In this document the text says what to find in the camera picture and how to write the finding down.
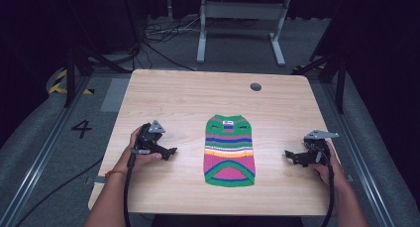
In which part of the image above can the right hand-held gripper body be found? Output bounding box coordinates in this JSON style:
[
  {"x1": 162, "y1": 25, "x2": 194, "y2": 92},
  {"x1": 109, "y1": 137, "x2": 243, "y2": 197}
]
[{"x1": 293, "y1": 129, "x2": 340, "y2": 167}]

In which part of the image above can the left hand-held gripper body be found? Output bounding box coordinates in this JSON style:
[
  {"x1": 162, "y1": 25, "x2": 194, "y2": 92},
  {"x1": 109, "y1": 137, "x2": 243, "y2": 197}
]
[{"x1": 135, "y1": 119, "x2": 172, "y2": 158}]

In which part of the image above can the striped knitted pet sweater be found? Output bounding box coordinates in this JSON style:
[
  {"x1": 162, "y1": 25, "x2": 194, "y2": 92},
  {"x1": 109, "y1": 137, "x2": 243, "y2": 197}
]
[{"x1": 202, "y1": 114, "x2": 257, "y2": 188}]

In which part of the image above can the person's left hand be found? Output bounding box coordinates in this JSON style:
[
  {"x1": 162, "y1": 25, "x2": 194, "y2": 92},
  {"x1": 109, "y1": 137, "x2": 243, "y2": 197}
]
[{"x1": 115, "y1": 126, "x2": 163, "y2": 174}]

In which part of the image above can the person's right hand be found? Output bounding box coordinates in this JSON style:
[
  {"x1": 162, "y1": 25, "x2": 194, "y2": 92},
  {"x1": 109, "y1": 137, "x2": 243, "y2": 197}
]
[{"x1": 310, "y1": 140, "x2": 350, "y2": 187}]

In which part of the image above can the black metal stand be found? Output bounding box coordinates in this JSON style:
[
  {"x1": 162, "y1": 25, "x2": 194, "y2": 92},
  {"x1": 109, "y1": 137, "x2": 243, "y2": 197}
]
[
  {"x1": 62, "y1": 45, "x2": 133, "y2": 108},
  {"x1": 291, "y1": 8, "x2": 351, "y2": 115}
]

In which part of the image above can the yellow black hazard tape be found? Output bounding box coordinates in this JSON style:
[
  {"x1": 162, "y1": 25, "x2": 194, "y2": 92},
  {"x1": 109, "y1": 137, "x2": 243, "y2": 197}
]
[{"x1": 48, "y1": 68, "x2": 95, "y2": 96}]

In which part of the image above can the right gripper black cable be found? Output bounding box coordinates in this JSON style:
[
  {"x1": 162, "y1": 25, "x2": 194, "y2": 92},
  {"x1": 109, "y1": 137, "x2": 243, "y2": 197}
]
[{"x1": 312, "y1": 144, "x2": 336, "y2": 227}]

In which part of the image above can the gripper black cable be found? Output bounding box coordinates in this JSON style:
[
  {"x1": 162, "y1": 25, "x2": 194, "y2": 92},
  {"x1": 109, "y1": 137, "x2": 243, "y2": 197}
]
[
  {"x1": 123, "y1": 148, "x2": 151, "y2": 227},
  {"x1": 312, "y1": 144, "x2": 336, "y2": 227}
]

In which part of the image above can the aluminium floor rail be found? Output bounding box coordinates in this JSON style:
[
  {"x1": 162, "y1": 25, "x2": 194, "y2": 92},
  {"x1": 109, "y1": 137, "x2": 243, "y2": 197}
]
[
  {"x1": 0, "y1": 75, "x2": 91, "y2": 227},
  {"x1": 321, "y1": 82, "x2": 395, "y2": 227}
]

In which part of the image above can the red string bracelet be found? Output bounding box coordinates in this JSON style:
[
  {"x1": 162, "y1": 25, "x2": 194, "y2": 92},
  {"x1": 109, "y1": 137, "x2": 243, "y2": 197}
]
[{"x1": 104, "y1": 169, "x2": 128, "y2": 179}]

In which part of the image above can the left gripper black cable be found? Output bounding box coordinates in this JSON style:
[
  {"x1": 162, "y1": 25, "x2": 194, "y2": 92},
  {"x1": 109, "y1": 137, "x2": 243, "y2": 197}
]
[{"x1": 123, "y1": 148, "x2": 151, "y2": 227}]

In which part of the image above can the black floor cable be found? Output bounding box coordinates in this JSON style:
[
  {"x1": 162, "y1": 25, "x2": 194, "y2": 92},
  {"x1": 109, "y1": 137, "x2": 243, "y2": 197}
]
[{"x1": 14, "y1": 157, "x2": 105, "y2": 227}]

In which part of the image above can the bundle of floor cables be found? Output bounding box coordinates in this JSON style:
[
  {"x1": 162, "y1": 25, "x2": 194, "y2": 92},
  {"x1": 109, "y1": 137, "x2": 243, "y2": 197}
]
[{"x1": 132, "y1": 14, "x2": 212, "y2": 72}]

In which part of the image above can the white metal table frame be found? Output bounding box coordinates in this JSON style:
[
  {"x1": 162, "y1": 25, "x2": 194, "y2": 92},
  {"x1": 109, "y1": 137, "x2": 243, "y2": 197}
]
[{"x1": 195, "y1": 0, "x2": 291, "y2": 67}]

